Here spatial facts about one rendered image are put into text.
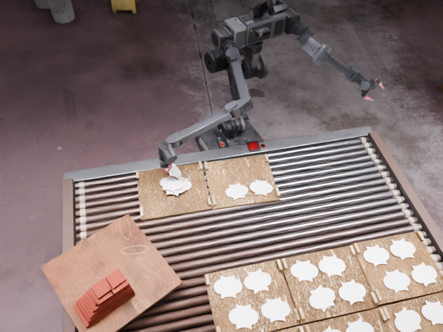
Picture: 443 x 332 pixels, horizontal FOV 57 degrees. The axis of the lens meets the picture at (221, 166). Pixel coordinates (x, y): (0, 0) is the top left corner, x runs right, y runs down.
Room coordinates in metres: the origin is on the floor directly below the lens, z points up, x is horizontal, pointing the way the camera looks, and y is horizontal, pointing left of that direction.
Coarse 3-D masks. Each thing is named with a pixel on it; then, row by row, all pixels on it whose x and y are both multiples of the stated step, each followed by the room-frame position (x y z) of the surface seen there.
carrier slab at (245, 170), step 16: (224, 160) 1.66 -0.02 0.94; (240, 160) 1.67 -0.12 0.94; (256, 160) 1.68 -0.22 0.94; (208, 176) 1.53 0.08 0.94; (224, 176) 1.54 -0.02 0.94; (240, 176) 1.54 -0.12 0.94; (256, 176) 1.55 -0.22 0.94; (272, 176) 1.56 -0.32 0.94; (224, 192) 1.41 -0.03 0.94; (272, 192) 1.43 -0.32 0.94; (224, 208) 1.31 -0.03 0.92
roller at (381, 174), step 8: (360, 176) 1.62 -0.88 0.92; (368, 176) 1.62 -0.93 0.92; (376, 176) 1.63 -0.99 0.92; (384, 176) 1.63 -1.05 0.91; (312, 184) 1.53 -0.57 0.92; (320, 184) 1.53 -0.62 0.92; (328, 184) 1.54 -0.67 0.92; (336, 184) 1.54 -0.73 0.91; (344, 184) 1.56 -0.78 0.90; (280, 192) 1.45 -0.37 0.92; (288, 192) 1.46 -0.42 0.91; (296, 192) 1.47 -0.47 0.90; (136, 216) 1.22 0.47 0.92; (80, 224) 1.15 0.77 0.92; (88, 224) 1.15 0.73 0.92; (96, 224) 1.15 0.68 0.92; (104, 224) 1.16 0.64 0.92
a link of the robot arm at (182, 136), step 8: (232, 104) 1.66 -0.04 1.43; (224, 112) 1.64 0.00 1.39; (208, 120) 1.60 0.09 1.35; (216, 120) 1.60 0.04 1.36; (224, 120) 1.61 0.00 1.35; (232, 120) 1.64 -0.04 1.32; (192, 128) 1.56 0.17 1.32; (200, 128) 1.56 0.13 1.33; (208, 128) 1.57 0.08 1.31; (176, 136) 1.52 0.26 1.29; (184, 136) 1.51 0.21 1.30; (192, 136) 1.53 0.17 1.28; (176, 144) 1.49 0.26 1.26
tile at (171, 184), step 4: (168, 176) 1.48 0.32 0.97; (164, 180) 1.44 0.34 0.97; (168, 180) 1.45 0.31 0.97; (172, 180) 1.45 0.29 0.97; (176, 180) 1.45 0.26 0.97; (180, 180) 1.45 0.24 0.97; (160, 184) 1.42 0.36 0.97; (164, 184) 1.41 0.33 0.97; (168, 184) 1.42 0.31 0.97; (172, 184) 1.42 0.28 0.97; (176, 184) 1.42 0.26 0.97; (180, 184) 1.42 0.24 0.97; (164, 188) 1.39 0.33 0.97; (168, 188) 1.39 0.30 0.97; (172, 188) 1.39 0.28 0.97; (176, 188) 1.39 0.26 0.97; (180, 188) 1.39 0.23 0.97
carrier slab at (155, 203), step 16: (144, 176) 1.50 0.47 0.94; (160, 176) 1.50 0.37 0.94; (192, 176) 1.52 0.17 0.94; (144, 192) 1.38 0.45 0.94; (160, 192) 1.38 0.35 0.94; (192, 192) 1.40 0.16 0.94; (144, 208) 1.27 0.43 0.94; (160, 208) 1.27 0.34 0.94; (176, 208) 1.28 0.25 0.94; (192, 208) 1.29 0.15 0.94; (208, 208) 1.29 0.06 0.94
